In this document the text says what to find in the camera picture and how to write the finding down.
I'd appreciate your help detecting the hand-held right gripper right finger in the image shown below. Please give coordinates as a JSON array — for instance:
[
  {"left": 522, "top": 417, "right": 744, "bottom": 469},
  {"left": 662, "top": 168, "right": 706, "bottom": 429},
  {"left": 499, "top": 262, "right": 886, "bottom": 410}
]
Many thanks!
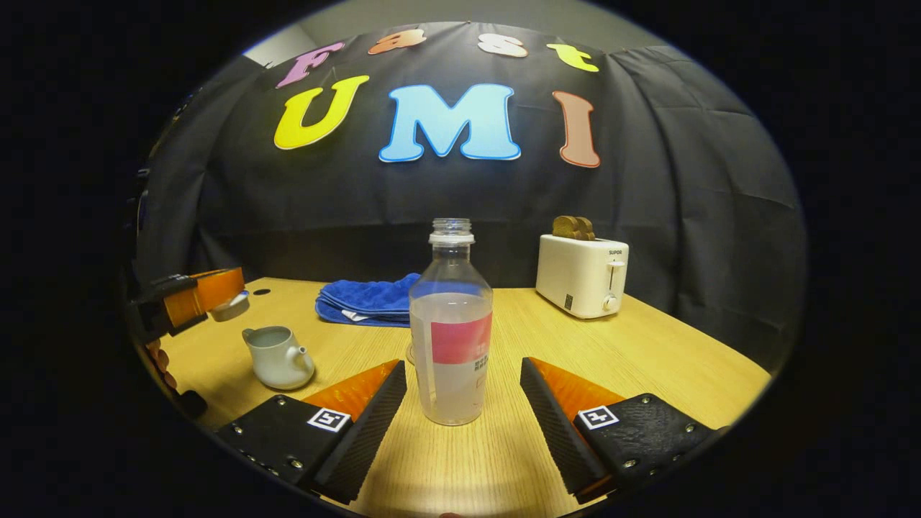
[{"left": 520, "top": 357, "right": 727, "bottom": 504}]

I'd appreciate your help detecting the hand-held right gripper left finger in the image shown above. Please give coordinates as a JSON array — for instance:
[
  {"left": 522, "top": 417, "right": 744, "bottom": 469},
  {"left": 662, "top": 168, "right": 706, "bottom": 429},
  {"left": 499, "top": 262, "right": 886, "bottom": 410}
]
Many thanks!
[{"left": 216, "top": 360, "right": 408, "bottom": 504}]

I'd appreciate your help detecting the white ceramic teacup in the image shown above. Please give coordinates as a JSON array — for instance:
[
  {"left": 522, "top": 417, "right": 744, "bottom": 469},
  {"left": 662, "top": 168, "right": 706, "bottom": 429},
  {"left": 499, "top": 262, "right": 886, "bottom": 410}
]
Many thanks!
[{"left": 242, "top": 326, "right": 316, "bottom": 391}]

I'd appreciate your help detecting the clear plastic water bottle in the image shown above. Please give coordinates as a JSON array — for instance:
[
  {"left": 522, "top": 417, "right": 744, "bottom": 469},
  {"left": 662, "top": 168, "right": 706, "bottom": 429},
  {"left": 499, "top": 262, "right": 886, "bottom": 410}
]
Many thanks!
[{"left": 409, "top": 218, "right": 494, "bottom": 427}]

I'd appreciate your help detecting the folded blue towel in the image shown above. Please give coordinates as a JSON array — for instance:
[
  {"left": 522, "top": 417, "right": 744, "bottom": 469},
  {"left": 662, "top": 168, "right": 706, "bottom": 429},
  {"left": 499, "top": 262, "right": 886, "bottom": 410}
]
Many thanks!
[{"left": 315, "top": 273, "right": 422, "bottom": 328}]

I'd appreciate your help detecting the white toaster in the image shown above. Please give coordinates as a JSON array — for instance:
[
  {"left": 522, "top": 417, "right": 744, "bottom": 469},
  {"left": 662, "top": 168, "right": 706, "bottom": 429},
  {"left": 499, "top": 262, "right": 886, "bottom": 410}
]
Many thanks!
[{"left": 535, "top": 234, "right": 630, "bottom": 319}]

